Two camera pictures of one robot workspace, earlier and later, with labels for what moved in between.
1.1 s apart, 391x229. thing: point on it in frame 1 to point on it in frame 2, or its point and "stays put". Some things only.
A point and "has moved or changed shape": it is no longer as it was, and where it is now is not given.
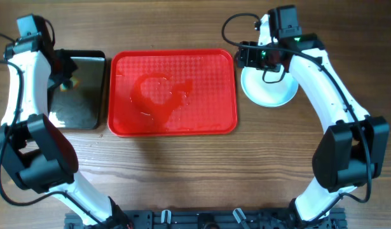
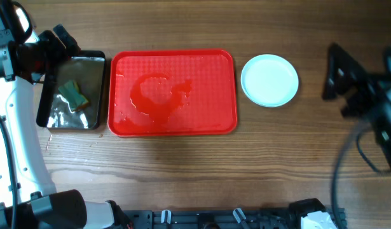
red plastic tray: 170,92 stays put
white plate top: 268,88 stays put
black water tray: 84,107 stays put
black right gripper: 247,57 to 344,65
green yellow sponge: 63,88 has moved or changed shape
